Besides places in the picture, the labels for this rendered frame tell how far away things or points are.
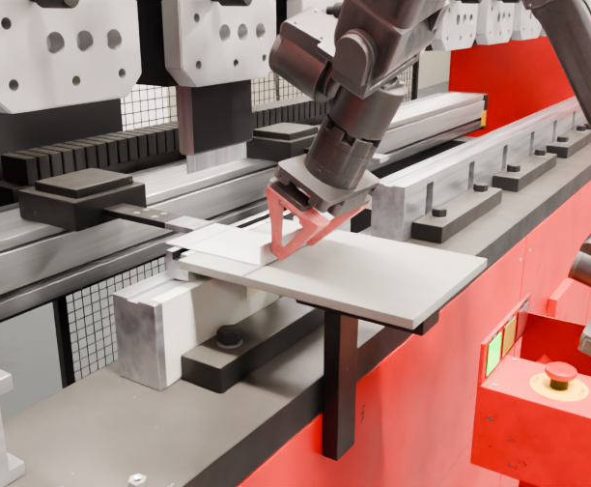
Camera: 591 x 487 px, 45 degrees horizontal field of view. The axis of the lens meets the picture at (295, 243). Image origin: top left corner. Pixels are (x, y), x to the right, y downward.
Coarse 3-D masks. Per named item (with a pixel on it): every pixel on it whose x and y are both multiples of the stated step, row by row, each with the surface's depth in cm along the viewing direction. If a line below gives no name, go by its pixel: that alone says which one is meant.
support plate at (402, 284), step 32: (288, 224) 85; (192, 256) 75; (320, 256) 75; (352, 256) 75; (384, 256) 75; (416, 256) 75; (448, 256) 75; (256, 288) 69; (288, 288) 67; (320, 288) 66; (352, 288) 66; (384, 288) 66; (416, 288) 66; (448, 288) 66; (384, 320) 62; (416, 320) 61
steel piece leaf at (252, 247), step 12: (300, 228) 77; (204, 240) 79; (216, 240) 79; (228, 240) 79; (240, 240) 79; (252, 240) 79; (264, 240) 79; (288, 240) 75; (204, 252) 76; (216, 252) 75; (228, 252) 75; (240, 252) 75; (252, 252) 75; (264, 252) 72; (252, 264) 72; (264, 264) 72
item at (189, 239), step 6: (204, 228) 83; (210, 228) 83; (216, 228) 83; (222, 228) 83; (228, 228) 83; (186, 234) 81; (192, 234) 81; (198, 234) 81; (204, 234) 81; (210, 234) 81; (216, 234) 81; (174, 240) 79; (180, 240) 79; (186, 240) 79; (192, 240) 79; (198, 240) 79; (180, 246) 77
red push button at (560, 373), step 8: (552, 368) 91; (560, 368) 91; (568, 368) 91; (552, 376) 91; (560, 376) 90; (568, 376) 90; (576, 376) 91; (552, 384) 92; (560, 384) 91; (568, 384) 92
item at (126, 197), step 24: (96, 168) 98; (24, 192) 91; (48, 192) 90; (72, 192) 88; (96, 192) 90; (120, 192) 92; (144, 192) 96; (24, 216) 92; (48, 216) 90; (72, 216) 87; (96, 216) 89; (120, 216) 88; (144, 216) 87; (168, 216) 87
